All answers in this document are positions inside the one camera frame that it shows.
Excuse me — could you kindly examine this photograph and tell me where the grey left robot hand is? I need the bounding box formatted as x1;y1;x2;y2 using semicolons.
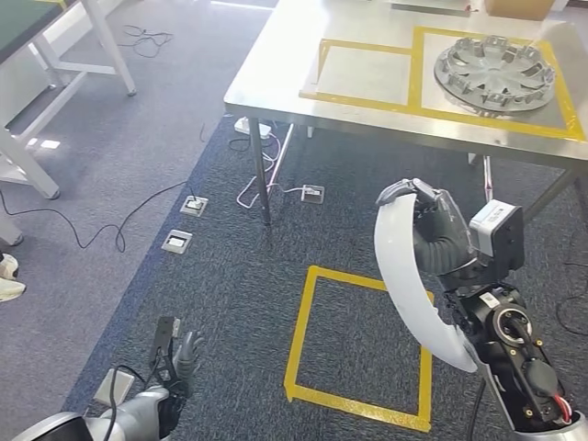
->
172;331;205;397

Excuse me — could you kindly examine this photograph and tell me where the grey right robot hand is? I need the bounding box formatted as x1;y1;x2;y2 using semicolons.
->
377;177;474;255

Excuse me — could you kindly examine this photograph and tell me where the white curved panel part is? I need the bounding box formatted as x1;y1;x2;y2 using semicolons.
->
373;193;479;374

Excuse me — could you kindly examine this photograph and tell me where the steel workbench table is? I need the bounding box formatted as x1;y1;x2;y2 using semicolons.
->
223;0;588;228

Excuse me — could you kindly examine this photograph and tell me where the steel floor socket box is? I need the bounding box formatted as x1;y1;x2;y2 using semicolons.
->
180;194;209;219
300;184;326;205
93;367;135;408
160;229;194;255

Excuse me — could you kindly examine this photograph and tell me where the silver wheel hubcap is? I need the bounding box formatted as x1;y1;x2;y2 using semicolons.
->
433;35;557;118

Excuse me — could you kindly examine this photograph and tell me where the flat grey tray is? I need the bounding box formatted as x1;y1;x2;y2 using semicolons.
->
386;0;474;17

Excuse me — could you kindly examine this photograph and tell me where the cardboard box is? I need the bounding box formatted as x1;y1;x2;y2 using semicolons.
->
484;0;557;21

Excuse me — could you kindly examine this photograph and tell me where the person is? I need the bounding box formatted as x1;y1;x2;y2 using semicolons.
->
0;252;27;304

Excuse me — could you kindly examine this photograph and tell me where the white power strip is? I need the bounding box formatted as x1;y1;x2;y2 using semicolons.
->
234;117;272;138

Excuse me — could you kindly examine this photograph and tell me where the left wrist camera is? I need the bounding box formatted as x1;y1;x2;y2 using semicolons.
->
149;316;182;385

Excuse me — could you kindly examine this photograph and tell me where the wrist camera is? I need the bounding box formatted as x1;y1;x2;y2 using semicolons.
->
469;200;525;275
149;316;182;385

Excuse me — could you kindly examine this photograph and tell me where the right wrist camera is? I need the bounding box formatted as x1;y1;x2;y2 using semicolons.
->
469;200;525;275

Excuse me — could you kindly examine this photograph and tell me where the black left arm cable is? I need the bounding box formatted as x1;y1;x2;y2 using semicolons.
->
103;364;148;441

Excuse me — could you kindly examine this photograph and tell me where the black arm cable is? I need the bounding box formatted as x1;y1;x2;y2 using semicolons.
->
466;379;487;441
103;364;148;441

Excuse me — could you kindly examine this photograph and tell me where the long black floor cable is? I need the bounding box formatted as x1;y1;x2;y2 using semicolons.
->
0;181;189;254

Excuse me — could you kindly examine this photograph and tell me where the thin black floor cable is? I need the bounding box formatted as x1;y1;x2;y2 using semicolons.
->
556;261;588;336

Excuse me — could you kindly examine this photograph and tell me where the white pink floor cable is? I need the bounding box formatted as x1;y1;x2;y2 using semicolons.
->
236;124;305;211

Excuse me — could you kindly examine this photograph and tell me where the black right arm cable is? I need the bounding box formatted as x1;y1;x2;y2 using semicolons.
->
466;379;487;441

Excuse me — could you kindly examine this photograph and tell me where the white frame table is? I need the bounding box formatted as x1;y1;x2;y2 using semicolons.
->
0;0;138;248

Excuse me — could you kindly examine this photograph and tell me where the tangled black floor cable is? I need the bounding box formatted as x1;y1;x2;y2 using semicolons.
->
116;24;174;61

